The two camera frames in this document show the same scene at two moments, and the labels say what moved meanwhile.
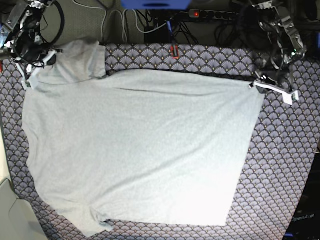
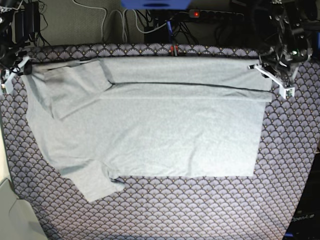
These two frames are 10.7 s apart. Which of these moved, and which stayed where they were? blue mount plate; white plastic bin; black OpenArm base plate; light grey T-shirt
Moved: light grey T-shirt
Stayed: black OpenArm base plate; white plastic bin; blue mount plate
